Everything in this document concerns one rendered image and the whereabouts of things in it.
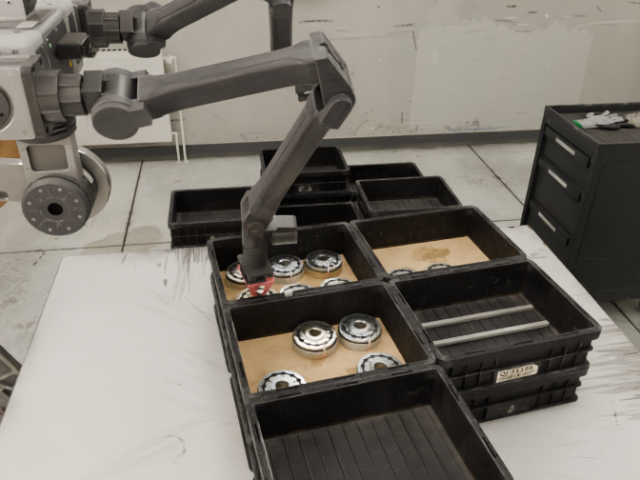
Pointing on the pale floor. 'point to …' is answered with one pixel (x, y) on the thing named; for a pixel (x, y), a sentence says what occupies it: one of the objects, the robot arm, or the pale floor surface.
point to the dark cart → (589, 198)
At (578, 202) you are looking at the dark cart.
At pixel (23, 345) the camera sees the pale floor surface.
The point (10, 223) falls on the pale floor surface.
